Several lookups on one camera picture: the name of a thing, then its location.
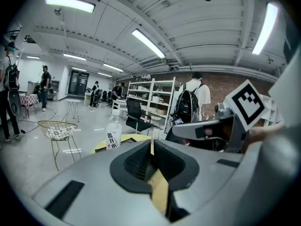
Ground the white shelf unit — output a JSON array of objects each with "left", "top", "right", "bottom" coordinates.
[{"left": 126, "top": 76, "right": 176, "bottom": 137}]

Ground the white cubby shelf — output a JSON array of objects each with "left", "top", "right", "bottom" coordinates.
[{"left": 257, "top": 94, "right": 283, "bottom": 128}]

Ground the clear plastic water bottle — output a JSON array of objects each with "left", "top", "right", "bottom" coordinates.
[{"left": 106, "top": 109, "right": 122, "bottom": 150}]

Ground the white round side table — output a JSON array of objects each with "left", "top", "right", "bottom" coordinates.
[{"left": 64, "top": 99, "right": 82, "bottom": 124}]

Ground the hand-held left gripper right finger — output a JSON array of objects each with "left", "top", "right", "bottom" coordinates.
[{"left": 154, "top": 125, "right": 300, "bottom": 226}]

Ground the person's right forearm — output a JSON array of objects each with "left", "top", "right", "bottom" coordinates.
[{"left": 248, "top": 122, "right": 285, "bottom": 147}]

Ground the round wooden table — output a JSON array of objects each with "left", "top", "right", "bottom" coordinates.
[{"left": 91, "top": 133, "right": 169, "bottom": 218}]

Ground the black office chair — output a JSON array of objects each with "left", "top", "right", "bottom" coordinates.
[{"left": 125, "top": 99, "right": 153, "bottom": 136}]

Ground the gold wire chair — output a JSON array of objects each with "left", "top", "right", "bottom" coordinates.
[{"left": 37, "top": 120, "right": 82, "bottom": 172}]

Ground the black double door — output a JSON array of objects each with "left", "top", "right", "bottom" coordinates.
[{"left": 67, "top": 70, "right": 90, "bottom": 96}]

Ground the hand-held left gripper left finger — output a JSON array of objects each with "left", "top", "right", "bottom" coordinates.
[{"left": 32, "top": 140, "right": 171, "bottom": 226}]

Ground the white desk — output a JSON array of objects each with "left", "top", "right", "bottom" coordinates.
[{"left": 112, "top": 98, "right": 129, "bottom": 117}]

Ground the grey filing cabinet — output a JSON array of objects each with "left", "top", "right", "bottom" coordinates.
[{"left": 50, "top": 80, "right": 61, "bottom": 101}]

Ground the checkered cloth table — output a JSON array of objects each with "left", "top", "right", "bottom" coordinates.
[{"left": 18, "top": 93, "right": 40, "bottom": 120}]

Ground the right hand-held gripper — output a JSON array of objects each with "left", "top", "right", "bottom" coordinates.
[{"left": 165, "top": 79, "right": 269, "bottom": 153}]

